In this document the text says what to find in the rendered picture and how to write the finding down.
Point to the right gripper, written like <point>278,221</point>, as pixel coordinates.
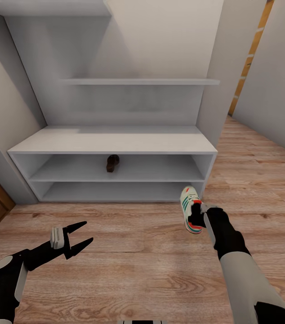
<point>196,219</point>

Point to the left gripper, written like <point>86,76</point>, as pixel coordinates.
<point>48,253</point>

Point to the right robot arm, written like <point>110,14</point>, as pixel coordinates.
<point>253,299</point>

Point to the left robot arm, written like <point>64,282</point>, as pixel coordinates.
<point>14,268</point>

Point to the sandal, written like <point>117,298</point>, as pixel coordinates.
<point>111,162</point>

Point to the gym shoe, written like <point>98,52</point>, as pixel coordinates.
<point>190,203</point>

